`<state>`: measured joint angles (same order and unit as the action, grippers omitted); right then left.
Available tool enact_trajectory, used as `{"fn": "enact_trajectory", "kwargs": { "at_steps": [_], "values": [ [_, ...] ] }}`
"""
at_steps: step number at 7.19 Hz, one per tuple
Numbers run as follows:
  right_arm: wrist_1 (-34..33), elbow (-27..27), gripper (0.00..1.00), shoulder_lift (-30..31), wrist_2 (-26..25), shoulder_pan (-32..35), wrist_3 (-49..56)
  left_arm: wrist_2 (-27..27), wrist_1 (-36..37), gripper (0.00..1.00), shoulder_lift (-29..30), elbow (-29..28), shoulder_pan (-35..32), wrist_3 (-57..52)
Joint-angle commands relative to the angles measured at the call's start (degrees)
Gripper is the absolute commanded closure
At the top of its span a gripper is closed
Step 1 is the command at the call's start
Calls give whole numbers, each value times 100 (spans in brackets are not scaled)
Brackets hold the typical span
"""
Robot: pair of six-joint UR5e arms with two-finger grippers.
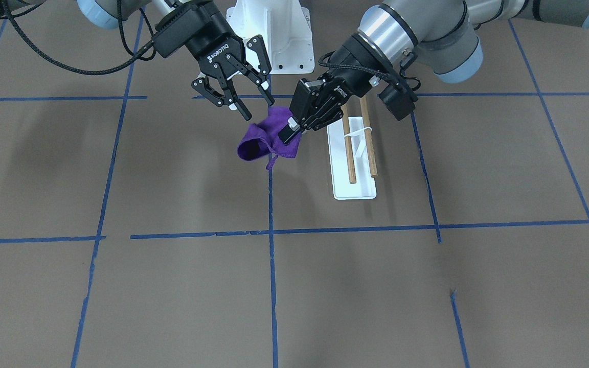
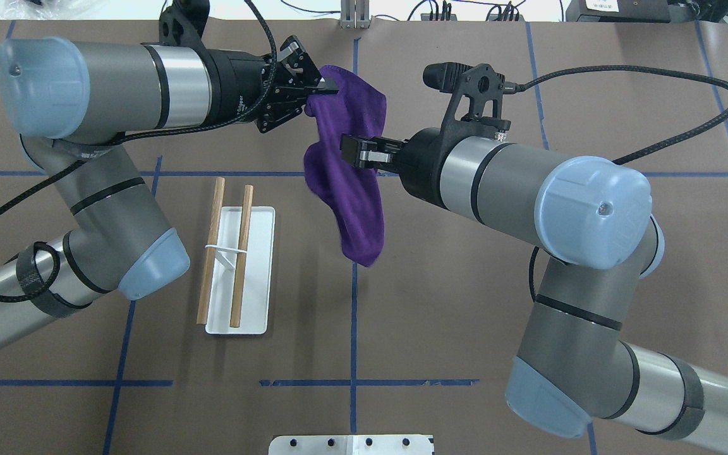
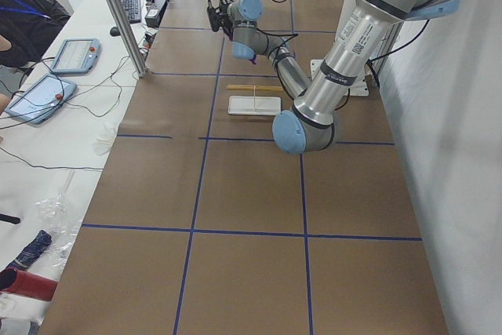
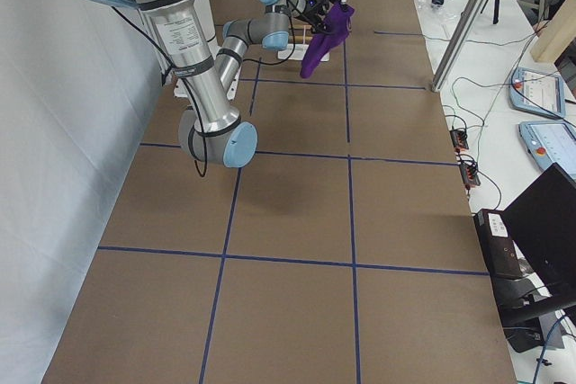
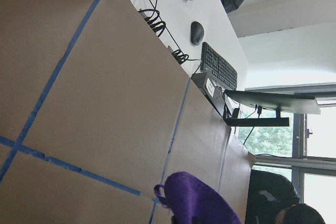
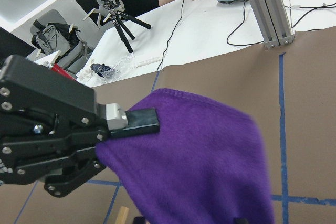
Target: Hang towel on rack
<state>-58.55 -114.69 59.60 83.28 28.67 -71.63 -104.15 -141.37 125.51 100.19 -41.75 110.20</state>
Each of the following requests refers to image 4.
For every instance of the purple microfiber towel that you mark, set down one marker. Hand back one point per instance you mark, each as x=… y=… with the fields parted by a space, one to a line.
x=339 y=16

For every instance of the black mini computer box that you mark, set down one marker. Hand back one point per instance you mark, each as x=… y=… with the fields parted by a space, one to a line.
x=498 y=249

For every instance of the upper blue teach pendant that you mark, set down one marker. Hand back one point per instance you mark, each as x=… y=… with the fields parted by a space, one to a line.
x=537 y=92

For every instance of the upper black orange hub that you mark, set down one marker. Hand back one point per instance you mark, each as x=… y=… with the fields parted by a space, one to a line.
x=459 y=139

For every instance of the white towel rack base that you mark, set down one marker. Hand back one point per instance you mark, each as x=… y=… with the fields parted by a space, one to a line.
x=292 y=53

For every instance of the lower blue teach pendant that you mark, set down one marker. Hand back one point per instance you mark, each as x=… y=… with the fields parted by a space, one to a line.
x=550 y=142

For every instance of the black monitor stand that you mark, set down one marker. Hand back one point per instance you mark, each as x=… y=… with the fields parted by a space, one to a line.
x=527 y=315

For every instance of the blue teach pendant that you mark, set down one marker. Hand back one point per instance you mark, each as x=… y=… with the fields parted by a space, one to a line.
x=537 y=92
x=550 y=142

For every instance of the aluminium frame post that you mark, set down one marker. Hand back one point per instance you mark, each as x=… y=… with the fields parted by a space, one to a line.
x=456 y=44

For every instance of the short wooden rack rod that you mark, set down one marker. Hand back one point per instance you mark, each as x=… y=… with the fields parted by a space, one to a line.
x=300 y=38

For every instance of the black computer monitor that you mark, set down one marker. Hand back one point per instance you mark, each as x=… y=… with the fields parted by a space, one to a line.
x=541 y=221

